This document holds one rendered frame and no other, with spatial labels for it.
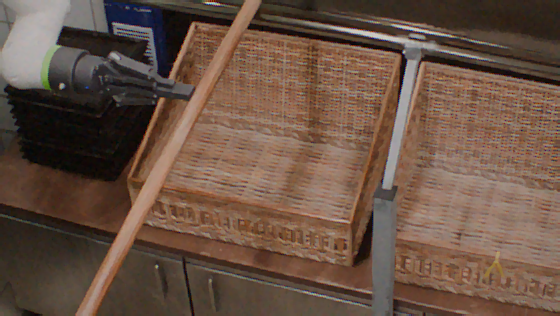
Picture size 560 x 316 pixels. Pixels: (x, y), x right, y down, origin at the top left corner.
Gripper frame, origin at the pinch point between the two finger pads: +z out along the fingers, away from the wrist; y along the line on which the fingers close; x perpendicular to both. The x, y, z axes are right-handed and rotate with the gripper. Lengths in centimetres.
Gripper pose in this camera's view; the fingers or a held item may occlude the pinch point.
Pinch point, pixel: (175, 90)
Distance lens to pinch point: 214.4
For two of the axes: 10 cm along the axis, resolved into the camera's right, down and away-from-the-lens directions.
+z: 9.4, 1.9, -2.8
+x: -3.4, 6.6, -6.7
